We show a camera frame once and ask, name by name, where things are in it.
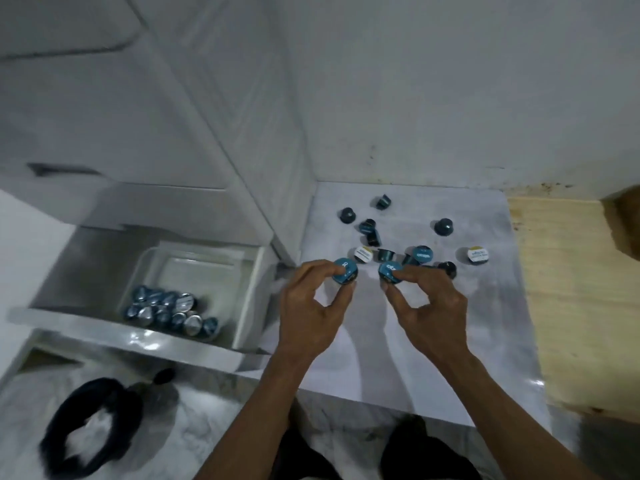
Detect person's left hand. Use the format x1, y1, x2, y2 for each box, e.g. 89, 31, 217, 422
276, 259, 359, 364

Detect person's right forearm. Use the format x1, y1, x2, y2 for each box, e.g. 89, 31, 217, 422
425, 348, 599, 480

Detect light wooden board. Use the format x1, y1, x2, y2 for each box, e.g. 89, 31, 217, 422
507, 195, 640, 421

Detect teal lidded coffee pod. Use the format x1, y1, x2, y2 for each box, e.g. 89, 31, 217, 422
378, 261, 404, 286
331, 258, 360, 287

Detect black bag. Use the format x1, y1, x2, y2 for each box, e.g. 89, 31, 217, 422
39, 367, 177, 478

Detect scattered dark teal capsules group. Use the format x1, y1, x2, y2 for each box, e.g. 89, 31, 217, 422
338, 194, 458, 280

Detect person's left forearm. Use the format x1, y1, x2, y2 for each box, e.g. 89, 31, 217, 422
194, 346, 312, 480

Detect person's right hand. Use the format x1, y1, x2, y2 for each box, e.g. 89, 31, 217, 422
384, 266, 474, 369

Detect person's black shorts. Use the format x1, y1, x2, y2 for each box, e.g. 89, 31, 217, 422
270, 396, 483, 480

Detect clear plastic container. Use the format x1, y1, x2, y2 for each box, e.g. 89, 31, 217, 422
116, 240, 267, 351

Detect pile of shiny blue capsules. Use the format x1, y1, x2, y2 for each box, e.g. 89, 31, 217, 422
123, 285, 221, 342

